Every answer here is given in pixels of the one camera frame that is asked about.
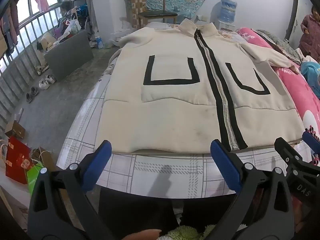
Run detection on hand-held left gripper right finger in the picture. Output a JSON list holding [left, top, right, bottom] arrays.
[[207, 139, 293, 240]]

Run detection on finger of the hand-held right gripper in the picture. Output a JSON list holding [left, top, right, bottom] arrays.
[[302, 131, 320, 153], [274, 137, 304, 170]]

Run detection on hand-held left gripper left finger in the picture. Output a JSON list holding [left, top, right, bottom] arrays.
[[27, 140, 113, 240]]

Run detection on cream zip jacket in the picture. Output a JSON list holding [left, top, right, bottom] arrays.
[[95, 18, 307, 154]]

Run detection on pile of clothes and bags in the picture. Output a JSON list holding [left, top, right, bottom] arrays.
[[37, 1, 90, 50]]

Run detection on dark hanging clothes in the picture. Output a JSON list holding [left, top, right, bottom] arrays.
[[0, 0, 23, 53]]

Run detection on person's left hand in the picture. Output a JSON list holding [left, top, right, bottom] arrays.
[[124, 229, 162, 240]]

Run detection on pink floral blanket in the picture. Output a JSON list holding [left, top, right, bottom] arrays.
[[235, 27, 320, 170]]

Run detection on brown paper bag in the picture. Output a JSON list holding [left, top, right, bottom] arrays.
[[31, 147, 57, 170]]

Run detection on blue floral cloth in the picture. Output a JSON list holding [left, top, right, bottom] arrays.
[[300, 61, 320, 98]]

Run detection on green paper bag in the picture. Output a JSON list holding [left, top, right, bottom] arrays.
[[26, 162, 45, 197]]

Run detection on person's green fuzzy coat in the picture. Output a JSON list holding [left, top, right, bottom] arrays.
[[164, 224, 217, 240]]

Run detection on red gift bag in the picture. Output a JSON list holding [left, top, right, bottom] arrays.
[[5, 136, 33, 184]]

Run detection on cardboard box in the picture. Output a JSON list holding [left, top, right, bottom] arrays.
[[4, 120, 25, 139]]

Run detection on grey patterned quilt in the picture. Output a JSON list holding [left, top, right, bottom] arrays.
[[255, 29, 304, 65]]

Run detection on metal railing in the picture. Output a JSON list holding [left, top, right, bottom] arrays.
[[0, 5, 65, 130]]

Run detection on grey storage box with clutter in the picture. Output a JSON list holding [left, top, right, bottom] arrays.
[[44, 30, 94, 80]]

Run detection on crumpled white plastic bag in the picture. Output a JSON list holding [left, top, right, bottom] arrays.
[[109, 30, 133, 48]]

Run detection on beige plush toy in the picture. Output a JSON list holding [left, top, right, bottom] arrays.
[[41, 32, 59, 50]]

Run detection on white water dispenser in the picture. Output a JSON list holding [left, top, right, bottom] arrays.
[[216, 20, 237, 31]]

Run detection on blue water bottle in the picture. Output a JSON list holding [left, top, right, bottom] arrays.
[[220, 0, 237, 23]]

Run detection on wooden chair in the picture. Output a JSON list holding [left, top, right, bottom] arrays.
[[130, 0, 178, 28]]

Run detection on checked patterned cabinet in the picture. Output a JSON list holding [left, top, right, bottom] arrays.
[[122, 0, 147, 29]]

